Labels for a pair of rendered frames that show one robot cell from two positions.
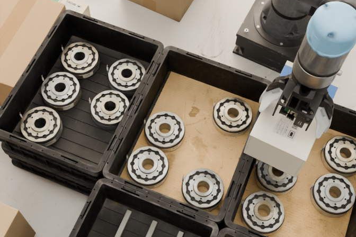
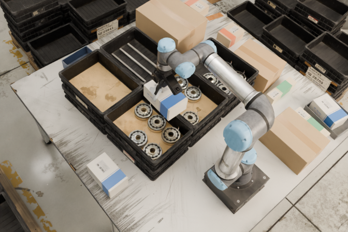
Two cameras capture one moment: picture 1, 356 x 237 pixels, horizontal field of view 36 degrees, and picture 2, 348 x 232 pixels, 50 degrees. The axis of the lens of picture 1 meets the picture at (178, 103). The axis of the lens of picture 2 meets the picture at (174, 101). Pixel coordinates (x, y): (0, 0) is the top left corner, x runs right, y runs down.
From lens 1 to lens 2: 1.66 m
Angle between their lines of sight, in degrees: 51
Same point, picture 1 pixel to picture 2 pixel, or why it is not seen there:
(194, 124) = (192, 106)
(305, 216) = (134, 127)
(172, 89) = (212, 105)
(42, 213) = not seen: hidden behind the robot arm
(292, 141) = (153, 84)
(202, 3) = (267, 154)
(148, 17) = not seen: hidden behind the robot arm
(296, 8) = not seen: hidden behind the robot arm
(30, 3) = (272, 69)
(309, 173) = (151, 138)
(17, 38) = (254, 61)
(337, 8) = (171, 43)
